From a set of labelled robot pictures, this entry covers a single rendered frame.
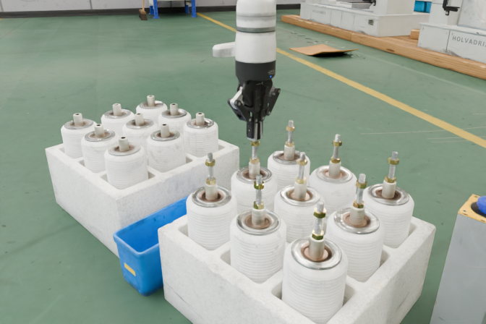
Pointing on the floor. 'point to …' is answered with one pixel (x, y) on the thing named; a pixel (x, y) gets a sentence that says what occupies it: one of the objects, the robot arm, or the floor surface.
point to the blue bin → (145, 247)
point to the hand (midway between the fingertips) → (254, 129)
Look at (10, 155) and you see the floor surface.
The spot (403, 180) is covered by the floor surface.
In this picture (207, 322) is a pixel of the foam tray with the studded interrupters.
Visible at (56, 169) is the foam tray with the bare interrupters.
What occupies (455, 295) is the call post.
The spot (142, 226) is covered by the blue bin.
